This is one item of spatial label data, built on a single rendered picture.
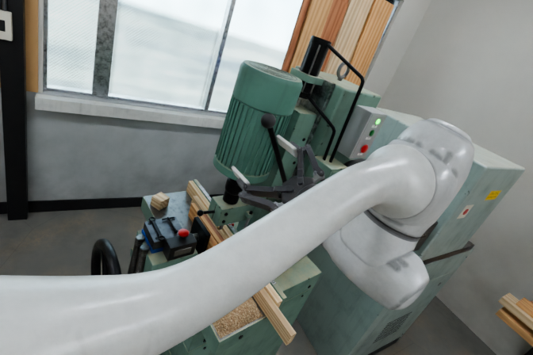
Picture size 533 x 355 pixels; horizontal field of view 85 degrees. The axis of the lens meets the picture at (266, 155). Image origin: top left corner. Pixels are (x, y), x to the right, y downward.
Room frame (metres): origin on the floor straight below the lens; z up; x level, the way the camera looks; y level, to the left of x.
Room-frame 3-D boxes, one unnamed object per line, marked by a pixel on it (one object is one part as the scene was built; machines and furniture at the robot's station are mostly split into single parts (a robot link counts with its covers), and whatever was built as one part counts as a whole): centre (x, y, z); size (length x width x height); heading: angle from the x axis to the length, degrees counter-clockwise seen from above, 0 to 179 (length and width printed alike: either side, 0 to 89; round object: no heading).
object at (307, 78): (0.89, -0.04, 1.54); 0.08 x 0.08 x 0.17; 46
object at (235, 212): (0.81, 0.05, 1.03); 0.14 x 0.07 x 0.09; 136
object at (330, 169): (0.84, -0.20, 1.23); 0.09 x 0.08 x 0.15; 136
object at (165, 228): (0.64, 0.18, 0.99); 0.13 x 0.11 x 0.06; 46
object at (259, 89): (0.79, 0.06, 1.35); 0.18 x 0.18 x 0.31
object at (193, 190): (0.80, 0.04, 0.92); 0.60 x 0.02 x 0.05; 46
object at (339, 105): (1.01, -0.14, 1.16); 0.22 x 0.22 x 0.72; 46
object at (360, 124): (0.93, -0.26, 1.40); 0.10 x 0.06 x 0.16; 136
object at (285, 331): (0.73, -0.01, 0.92); 0.60 x 0.02 x 0.04; 46
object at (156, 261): (0.65, 0.19, 0.91); 0.15 x 0.14 x 0.09; 46
